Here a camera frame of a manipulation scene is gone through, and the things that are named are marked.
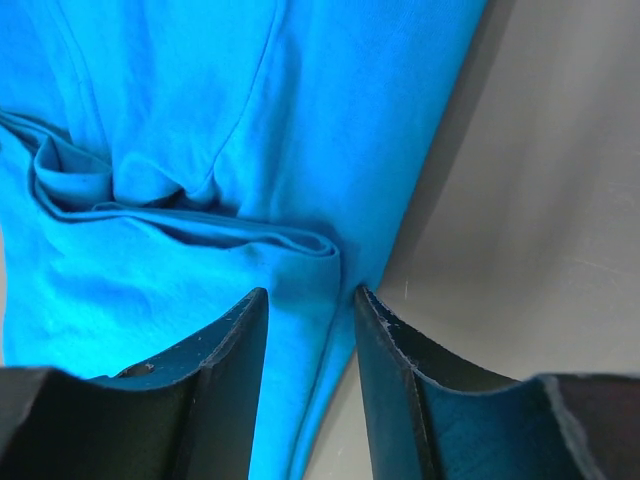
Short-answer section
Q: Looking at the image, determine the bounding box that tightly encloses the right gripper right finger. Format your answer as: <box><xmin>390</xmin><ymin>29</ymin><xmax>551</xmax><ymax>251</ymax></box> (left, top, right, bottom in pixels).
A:
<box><xmin>355</xmin><ymin>287</ymin><xmax>639</xmax><ymax>479</ymax></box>

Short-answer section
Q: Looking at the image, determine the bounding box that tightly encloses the blue t-shirt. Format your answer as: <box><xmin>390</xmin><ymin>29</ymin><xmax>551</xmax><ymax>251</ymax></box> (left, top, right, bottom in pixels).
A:
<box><xmin>1</xmin><ymin>1</ymin><xmax>485</xmax><ymax>479</ymax></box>

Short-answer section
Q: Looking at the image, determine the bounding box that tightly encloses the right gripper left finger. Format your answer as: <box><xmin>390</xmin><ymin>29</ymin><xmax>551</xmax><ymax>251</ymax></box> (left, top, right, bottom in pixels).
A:
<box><xmin>1</xmin><ymin>288</ymin><xmax>268</xmax><ymax>479</ymax></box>

